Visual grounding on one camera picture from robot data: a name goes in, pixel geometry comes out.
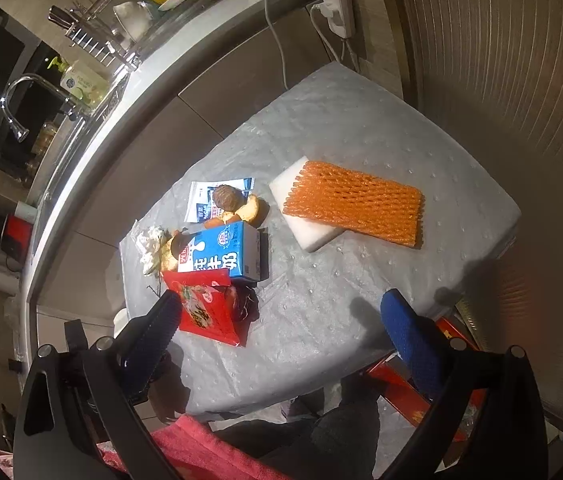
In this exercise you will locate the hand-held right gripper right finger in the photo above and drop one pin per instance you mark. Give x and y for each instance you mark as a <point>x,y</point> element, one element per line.
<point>411,345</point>

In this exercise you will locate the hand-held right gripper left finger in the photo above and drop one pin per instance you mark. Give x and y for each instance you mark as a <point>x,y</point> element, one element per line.
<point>149,345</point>

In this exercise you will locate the red snack packet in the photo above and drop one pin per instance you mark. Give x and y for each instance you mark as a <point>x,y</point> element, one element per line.
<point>206,315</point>

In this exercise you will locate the yellow fruit peel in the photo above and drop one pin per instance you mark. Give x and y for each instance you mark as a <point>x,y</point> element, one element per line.
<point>167,255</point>

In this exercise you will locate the white tissue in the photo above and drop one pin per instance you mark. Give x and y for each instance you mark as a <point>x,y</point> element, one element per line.
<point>154,240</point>

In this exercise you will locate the dark red wrapper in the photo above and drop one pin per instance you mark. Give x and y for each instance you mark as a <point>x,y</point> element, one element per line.
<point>244,300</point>

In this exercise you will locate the blue and white milk carton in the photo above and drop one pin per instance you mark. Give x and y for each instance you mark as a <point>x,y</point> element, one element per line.
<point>226,250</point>

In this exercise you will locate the small orange peel piece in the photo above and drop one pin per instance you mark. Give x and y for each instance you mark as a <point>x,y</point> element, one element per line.
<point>217,219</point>

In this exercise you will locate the orange foam fruit net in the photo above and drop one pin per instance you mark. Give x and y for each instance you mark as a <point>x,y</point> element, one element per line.
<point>356,200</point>

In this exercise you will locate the red cardboard box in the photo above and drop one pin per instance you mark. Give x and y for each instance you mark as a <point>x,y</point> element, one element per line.
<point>401,395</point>

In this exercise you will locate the pink cloth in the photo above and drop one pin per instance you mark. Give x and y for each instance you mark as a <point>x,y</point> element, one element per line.
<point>196,445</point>

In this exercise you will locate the white foam block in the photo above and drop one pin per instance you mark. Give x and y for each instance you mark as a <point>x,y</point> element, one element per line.
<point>311,235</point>

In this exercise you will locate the blue and white sachet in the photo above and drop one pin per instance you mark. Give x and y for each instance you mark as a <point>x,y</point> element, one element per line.
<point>199,202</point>

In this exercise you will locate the white paper towel roll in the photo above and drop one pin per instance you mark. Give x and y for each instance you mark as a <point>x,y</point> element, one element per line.
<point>4,277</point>

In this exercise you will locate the brown round nut shell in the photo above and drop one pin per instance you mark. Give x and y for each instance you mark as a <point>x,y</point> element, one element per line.
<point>226,197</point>

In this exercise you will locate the bread crust piece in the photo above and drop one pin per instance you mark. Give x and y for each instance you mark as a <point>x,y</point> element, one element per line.
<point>251,210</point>

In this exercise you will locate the pale cup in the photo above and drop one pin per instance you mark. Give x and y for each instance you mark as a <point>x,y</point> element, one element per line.
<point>26,211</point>

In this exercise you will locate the dish soap bottle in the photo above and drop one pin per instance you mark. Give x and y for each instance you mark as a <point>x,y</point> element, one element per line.
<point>84,85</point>

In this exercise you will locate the chrome kitchen faucet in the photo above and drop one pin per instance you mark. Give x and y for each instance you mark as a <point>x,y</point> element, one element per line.
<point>26,80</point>

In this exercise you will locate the metal dish rack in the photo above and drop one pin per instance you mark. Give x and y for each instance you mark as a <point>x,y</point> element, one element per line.
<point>91,37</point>

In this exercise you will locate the white overturned bowl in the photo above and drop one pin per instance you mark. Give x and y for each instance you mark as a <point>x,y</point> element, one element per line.
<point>131,20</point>

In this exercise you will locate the knife set in holder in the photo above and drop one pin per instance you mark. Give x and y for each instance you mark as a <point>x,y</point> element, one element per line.
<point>64,17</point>

